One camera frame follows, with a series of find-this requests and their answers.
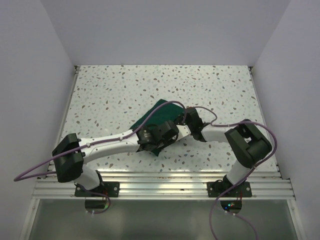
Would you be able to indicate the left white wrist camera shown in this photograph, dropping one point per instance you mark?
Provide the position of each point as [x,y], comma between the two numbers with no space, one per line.
[183,132]

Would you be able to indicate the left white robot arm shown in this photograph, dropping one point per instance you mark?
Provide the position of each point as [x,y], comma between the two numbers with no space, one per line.
[72,154]

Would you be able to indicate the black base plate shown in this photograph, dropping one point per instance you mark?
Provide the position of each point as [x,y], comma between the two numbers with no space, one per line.
[230,191]
[109,188]

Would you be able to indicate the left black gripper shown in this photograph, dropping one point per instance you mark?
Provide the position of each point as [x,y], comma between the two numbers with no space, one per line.
[171,141]

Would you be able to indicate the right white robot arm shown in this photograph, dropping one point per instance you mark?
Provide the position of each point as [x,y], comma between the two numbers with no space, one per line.
[248,143]

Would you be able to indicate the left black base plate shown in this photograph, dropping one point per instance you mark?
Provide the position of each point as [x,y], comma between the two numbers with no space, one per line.
[109,188]

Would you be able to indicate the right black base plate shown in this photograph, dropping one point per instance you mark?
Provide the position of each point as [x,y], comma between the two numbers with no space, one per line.
[230,191]

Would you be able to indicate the green surgical cloth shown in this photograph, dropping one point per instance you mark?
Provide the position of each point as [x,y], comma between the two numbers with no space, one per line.
[169,112]

